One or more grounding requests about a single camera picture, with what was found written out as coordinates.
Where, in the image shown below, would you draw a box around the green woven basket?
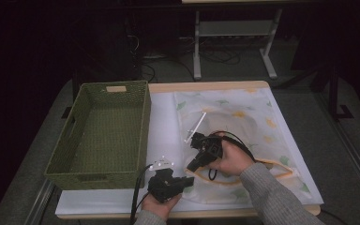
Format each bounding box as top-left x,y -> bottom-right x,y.
43,80 -> 153,191

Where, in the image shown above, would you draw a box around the white metal table frame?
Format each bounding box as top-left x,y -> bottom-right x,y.
181,0 -> 315,81

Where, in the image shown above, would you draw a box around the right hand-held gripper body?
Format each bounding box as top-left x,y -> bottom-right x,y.
184,111 -> 225,161

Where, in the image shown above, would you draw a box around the leaf print mesh laundry bag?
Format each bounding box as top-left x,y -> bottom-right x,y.
172,88 -> 314,206

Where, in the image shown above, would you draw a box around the white table mat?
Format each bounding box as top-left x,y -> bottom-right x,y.
55,90 -> 324,217

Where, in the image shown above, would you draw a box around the left hand-held gripper cable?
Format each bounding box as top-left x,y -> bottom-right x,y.
128,163 -> 155,225

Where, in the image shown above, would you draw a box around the person's left hand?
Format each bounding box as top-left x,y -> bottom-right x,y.
141,192 -> 183,221

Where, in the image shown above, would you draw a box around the person's right hand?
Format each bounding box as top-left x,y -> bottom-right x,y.
208,132 -> 258,176

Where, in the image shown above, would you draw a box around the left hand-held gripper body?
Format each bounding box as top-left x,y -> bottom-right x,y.
147,155 -> 183,204

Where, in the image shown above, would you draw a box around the black metal stand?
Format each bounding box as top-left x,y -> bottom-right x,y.
320,60 -> 354,122

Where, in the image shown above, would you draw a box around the black floor cables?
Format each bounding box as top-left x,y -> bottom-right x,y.
140,37 -> 242,83

